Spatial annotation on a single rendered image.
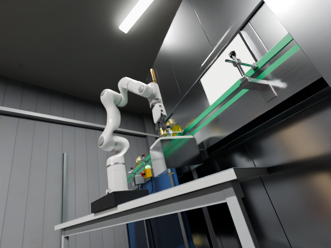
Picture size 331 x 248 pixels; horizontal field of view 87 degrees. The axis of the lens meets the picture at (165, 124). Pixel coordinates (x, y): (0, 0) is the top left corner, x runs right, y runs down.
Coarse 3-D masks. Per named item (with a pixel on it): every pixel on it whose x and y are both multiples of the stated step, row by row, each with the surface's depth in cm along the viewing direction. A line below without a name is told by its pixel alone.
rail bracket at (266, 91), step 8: (232, 56) 70; (232, 64) 70; (240, 64) 69; (248, 64) 72; (256, 64) 73; (240, 72) 67; (240, 80) 66; (248, 80) 62; (256, 80) 65; (264, 80) 67; (248, 88) 66; (256, 88) 67; (264, 88) 68; (264, 96) 68; (272, 96) 65
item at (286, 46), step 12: (288, 36) 62; (276, 48) 66; (288, 48) 63; (264, 60) 71; (276, 60) 66; (252, 72) 75; (264, 72) 71; (228, 96) 88; (216, 108) 95; (204, 120) 104; (192, 132) 115
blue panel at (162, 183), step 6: (174, 174) 118; (150, 180) 157; (156, 180) 145; (162, 180) 135; (168, 180) 126; (144, 186) 171; (150, 186) 157; (156, 186) 145; (162, 186) 135; (168, 186) 126
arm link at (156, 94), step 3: (150, 84) 113; (153, 84) 113; (156, 84) 114; (153, 87) 111; (156, 87) 113; (153, 90) 109; (156, 90) 111; (159, 90) 114; (153, 93) 108; (156, 93) 110; (159, 93) 111; (150, 96) 109; (153, 96) 109; (156, 96) 109; (159, 96) 110; (150, 99) 109
